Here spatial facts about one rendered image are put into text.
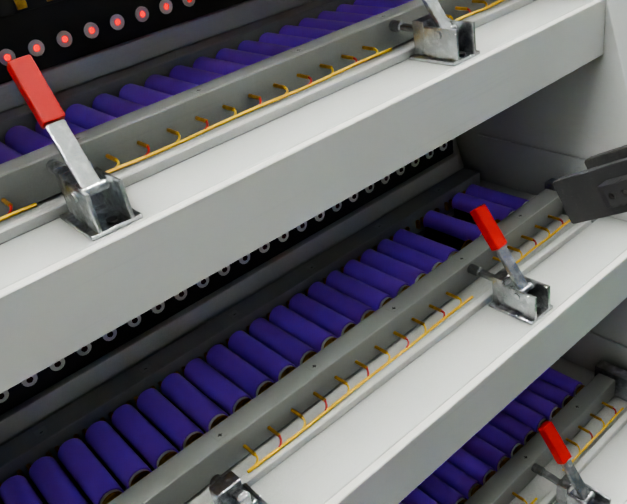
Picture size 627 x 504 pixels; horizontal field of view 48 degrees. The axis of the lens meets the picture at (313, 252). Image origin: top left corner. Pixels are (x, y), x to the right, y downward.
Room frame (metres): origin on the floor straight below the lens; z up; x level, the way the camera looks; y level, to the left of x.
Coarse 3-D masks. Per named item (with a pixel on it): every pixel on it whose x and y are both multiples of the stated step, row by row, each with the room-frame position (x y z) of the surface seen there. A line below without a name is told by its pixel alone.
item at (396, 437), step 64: (512, 192) 0.66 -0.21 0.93; (512, 256) 0.56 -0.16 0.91; (576, 256) 0.54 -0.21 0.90; (192, 320) 0.52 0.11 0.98; (448, 320) 0.50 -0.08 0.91; (512, 320) 0.48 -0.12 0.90; (576, 320) 0.49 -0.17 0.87; (64, 384) 0.46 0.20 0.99; (384, 384) 0.44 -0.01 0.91; (448, 384) 0.43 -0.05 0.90; (512, 384) 0.45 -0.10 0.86; (256, 448) 0.41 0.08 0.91; (320, 448) 0.40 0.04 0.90; (384, 448) 0.39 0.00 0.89; (448, 448) 0.42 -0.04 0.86
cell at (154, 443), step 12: (120, 408) 0.45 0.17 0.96; (132, 408) 0.45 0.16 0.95; (120, 420) 0.44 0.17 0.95; (132, 420) 0.44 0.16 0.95; (144, 420) 0.44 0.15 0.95; (120, 432) 0.44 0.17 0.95; (132, 432) 0.43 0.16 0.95; (144, 432) 0.43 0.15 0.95; (156, 432) 0.43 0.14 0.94; (132, 444) 0.43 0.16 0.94; (144, 444) 0.42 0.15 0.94; (156, 444) 0.41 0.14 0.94; (168, 444) 0.41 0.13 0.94; (144, 456) 0.41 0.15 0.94; (156, 456) 0.40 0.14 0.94
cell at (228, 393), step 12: (192, 360) 0.49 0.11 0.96; (192, 372) 0.48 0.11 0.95; (204, 372) 0.47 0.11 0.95; (216, 372) 0.47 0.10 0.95; (204, 384) 0.46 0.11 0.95; (216, 384) 0.46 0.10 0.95; (228, 384) 0.45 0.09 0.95; (216, 396) 0.45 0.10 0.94; (228, 396) 0.44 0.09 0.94; (240, 396) 0.44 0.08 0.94; (228, 408) 0.44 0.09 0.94
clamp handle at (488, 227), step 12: (480, 216) 0.50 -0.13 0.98; (492, 216) 0.50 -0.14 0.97; (480, 228) 0.50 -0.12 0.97; (492, 228) 0.50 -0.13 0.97; (492, 240) 0.49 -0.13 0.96; (504, 240) 0.49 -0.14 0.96; (504, 252) 0.49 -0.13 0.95; (504, 264) 0.49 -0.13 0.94; (516, 264) 0.49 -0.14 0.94; (516, 276) 0.49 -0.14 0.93; (516, 288) 0.49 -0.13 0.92
